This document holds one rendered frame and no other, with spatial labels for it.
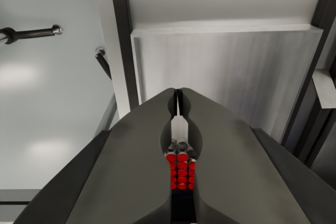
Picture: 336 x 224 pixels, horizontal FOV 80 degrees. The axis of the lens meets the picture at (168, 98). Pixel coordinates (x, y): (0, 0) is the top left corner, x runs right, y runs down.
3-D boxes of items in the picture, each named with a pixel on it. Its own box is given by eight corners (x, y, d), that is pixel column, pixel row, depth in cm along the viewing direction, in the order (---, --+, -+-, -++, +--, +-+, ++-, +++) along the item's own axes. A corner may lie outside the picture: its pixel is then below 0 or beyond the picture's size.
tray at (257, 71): (259, 171, 48) (265, 185, 45) (150, 172, 49) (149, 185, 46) (308, 23, 30) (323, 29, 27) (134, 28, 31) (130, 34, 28)
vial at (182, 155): (186, 145, 43) (188, 162, 40) (176, 145, 44) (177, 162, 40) (187, 137, 42) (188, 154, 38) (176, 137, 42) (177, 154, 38)
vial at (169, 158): (176, 145, 44) (176, 162, 40) (166, 145, 44) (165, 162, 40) (176, 137, 42) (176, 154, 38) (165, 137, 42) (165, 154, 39)
